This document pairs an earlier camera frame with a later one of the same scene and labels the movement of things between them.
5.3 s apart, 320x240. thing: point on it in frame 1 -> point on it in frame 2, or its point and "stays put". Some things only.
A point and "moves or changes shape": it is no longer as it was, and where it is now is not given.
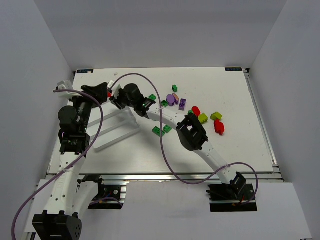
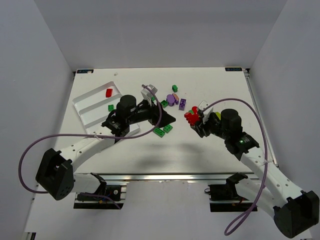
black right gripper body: x=117 y=100 -> x=200 y=127
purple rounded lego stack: x=172 y=99 stays put
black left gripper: x=88 y=92 -> x=155 y=114
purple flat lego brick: x=182 y=104 stays put
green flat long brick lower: x=156 y=131 stays put
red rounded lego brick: x=196 y=110 stays put
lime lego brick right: x=215 y=115 stays put
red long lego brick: x=219 y=127 moves or changes shape
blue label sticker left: x=84 y=71 stays put
